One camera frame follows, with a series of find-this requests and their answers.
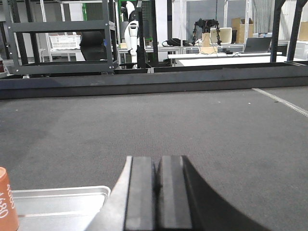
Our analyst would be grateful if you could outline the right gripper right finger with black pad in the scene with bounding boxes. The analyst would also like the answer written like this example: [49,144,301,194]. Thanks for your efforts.
[156,156,268,231]

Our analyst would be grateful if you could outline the black small robot arms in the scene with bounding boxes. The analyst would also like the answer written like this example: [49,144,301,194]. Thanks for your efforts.
[192,18,221,46]

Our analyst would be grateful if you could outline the white plastic basket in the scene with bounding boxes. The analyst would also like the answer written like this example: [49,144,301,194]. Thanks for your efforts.
[49,35,81,50]

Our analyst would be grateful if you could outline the white table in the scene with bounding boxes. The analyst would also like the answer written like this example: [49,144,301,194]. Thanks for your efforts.
[167,51,308,67]

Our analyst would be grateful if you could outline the orange capacitor marked 4680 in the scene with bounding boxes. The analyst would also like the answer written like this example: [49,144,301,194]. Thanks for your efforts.
[0,167,19,231]

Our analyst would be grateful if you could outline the grey laptop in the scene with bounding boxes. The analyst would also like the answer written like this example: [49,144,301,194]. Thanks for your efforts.
[244,37,272,53]

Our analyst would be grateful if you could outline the right gripper left finger with black pad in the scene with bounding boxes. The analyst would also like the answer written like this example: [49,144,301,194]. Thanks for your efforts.
[86,156,155,231]

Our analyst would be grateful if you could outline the silver metal tray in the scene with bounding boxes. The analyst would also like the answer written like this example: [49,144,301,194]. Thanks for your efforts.
[13,186,111,231]

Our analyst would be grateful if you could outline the cardboard box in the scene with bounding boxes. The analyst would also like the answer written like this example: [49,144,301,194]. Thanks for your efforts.
[231,17,254,43]

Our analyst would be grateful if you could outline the white humanoid robot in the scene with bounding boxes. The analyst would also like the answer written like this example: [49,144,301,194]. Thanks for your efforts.
[121,1,140,69]

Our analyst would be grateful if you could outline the black conveyor side rail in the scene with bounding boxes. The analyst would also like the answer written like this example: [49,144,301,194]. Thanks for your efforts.
[0,61,308,100]

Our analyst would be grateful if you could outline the dark grey metal rack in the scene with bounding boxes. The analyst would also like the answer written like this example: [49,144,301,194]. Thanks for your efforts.
[2,0,119,75]

